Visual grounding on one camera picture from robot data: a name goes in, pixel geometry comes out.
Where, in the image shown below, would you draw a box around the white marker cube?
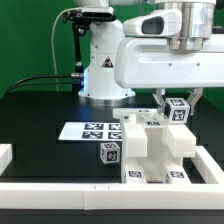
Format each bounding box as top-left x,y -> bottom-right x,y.
164,98 -> 190,123
100,142 -> 120,164

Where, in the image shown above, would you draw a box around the white camera cable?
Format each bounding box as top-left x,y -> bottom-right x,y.
50,8 -> 74,92

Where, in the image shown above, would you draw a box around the white left fence bar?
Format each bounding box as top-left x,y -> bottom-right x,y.
0,144 -> 12,176

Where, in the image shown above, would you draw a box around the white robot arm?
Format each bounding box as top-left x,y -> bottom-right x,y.
73,0 -> 224,110

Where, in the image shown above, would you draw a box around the white marker cube front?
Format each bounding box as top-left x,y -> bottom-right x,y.
100,142 -> 120,164

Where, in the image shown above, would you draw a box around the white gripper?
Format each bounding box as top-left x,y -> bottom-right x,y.
115,9 -> 224,115

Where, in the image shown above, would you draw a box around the black cables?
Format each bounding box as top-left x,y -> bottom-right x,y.
7,73 -> 84,94

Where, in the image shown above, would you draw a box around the white chair seat part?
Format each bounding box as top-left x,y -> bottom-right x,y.
121,121 -> 183,184

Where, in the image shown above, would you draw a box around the white paper marker sheet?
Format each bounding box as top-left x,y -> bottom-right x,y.
59,122 -> 122,142

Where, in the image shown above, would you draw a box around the black camera on stand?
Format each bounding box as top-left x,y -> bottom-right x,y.
63,7 -> 116,78

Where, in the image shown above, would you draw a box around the white front fence bar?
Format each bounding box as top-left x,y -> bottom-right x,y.
0,183 -> 224,210

